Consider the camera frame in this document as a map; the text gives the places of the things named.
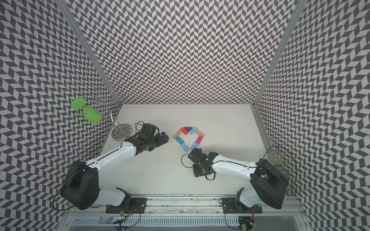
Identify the magenta rectangular block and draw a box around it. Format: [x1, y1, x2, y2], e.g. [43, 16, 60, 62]
[196, 136, 203, 144]

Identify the grey transparent glass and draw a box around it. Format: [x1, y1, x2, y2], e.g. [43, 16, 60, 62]
[275, 165, 290, 180]

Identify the light blue block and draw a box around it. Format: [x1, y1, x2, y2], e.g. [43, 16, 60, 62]
[189, 127, 198, 134]
[190, 142, 198, 150]
[180, 143, 189, 152]

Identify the teal rectangular block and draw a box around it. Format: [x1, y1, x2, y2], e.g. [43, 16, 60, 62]
[175, 137, 185, 145]

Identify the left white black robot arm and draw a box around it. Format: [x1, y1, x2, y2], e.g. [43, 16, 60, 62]
[57, 123, 169, 210]

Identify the natural wood block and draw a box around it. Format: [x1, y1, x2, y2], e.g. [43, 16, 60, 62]
[195, 130, 205, 137]
[173, 130, 182, 139]

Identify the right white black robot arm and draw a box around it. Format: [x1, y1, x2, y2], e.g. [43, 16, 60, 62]
[188, 148, 289, 213]

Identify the aluminium front rail frame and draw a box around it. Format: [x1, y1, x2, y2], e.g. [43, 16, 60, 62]
[56, 195, 312, 231]

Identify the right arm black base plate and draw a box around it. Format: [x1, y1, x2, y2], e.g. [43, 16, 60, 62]
[219, 197, 263, 214]

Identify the red rectangular block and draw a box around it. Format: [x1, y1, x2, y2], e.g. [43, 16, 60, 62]
[180, 127, 189, 135]

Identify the lower green cup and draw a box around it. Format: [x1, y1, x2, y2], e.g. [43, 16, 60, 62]
[82, 107, 103, 124]

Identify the green transparent glass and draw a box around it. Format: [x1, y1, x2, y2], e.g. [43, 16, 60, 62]
[267, 150, 285, 165]

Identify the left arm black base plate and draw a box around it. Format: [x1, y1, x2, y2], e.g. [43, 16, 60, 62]
[106, 198, 148, 214]

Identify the green cup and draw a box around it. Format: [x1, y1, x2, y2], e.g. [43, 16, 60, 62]
[82, 107, 103, 124]
[71, 98, 86, 110]

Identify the upper green cup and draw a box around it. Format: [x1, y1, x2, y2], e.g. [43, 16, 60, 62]
[71, 98, 86, 110]

